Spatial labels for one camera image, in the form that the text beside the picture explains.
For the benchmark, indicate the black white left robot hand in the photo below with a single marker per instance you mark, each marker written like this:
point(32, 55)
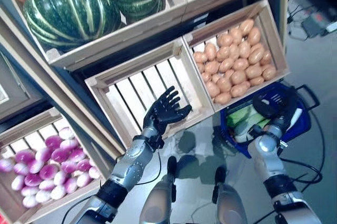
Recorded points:
point(163, 114)

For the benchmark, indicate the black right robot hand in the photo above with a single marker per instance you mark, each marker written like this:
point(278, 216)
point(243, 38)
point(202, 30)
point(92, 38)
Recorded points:
point(273, 108)

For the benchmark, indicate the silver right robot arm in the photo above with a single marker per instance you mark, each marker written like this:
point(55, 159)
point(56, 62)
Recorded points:
point(271, 160)

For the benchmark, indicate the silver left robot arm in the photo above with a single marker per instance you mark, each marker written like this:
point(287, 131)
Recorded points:
point(131, 163)

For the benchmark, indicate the blue plastic shopping basket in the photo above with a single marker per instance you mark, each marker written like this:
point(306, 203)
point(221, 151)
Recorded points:
point(300, 131)

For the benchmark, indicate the tan potato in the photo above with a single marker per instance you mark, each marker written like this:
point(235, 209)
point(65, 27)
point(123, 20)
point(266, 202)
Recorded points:
point(269, 73)
point(222, 98)
point(247, 27)
point(256, 81)
point(238, 90)
point(212, 89)

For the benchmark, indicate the wooden cabbage crate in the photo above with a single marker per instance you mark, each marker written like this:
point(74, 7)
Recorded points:
point(105, 97)

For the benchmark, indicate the wooden potato crate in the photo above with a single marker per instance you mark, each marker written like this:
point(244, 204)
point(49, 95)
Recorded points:
point(273, 37)

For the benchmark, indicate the wooden pumpkin crate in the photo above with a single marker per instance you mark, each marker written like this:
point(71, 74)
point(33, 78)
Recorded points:
point(118, 39)

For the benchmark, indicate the grey power adapter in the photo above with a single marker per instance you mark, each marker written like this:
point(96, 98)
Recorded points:
point(313, 25)

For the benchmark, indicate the purple white onion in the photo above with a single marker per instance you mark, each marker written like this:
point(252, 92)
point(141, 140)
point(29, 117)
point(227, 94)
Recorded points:
point(77, 155)
point(59, 154)
point(53, 141)
point(69, 144)
point(42, 155)

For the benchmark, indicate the wooden dark display stand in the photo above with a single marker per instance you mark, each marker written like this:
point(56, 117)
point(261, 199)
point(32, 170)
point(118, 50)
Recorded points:
point(15, 121)
point(65, 97)

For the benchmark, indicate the dark green striped pumpkin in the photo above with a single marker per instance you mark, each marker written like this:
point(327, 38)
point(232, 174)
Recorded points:
point(71, 13)

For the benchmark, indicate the wooden onion crate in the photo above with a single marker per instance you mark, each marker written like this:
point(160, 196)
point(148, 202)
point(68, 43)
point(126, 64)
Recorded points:
point(26, 129)

